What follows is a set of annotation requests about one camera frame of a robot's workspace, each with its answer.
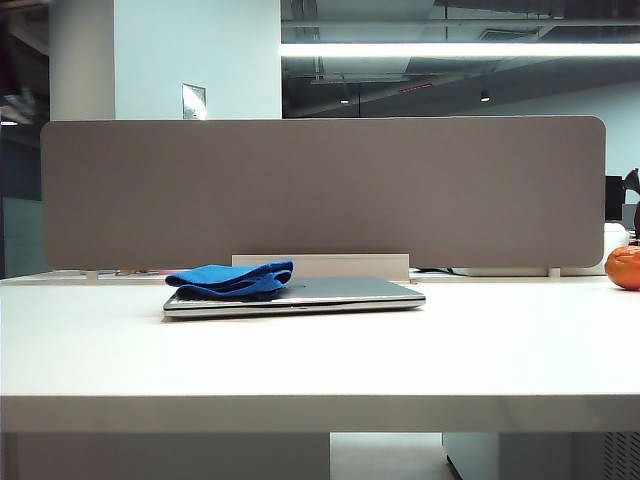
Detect blue microfibre rag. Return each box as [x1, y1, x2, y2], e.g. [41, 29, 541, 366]
[164, 259, 296, 303]

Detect silver closed laptop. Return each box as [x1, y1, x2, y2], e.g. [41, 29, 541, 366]
[162, 275, 427, 321]

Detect taupe fabric desk divider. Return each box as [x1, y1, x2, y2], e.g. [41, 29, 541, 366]
[40, 115, 608, 272]

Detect white under-desk cabinet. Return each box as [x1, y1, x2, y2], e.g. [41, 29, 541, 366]
[441, 432, 502, 480]

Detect white desk object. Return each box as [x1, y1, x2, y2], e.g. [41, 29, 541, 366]
[603, 221, 637, 250]

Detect black monitor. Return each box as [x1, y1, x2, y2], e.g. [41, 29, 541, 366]
[604, 175, 627, 222]

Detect orange mandarin fruit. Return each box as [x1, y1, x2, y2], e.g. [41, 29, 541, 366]
[603, 244, 640, 291]

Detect dark figurine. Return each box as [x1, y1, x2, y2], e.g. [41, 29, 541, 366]
[621, 167, 640, 237]

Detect framed wall notice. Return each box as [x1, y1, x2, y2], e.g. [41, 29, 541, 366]
[180, 82, 208, 121]

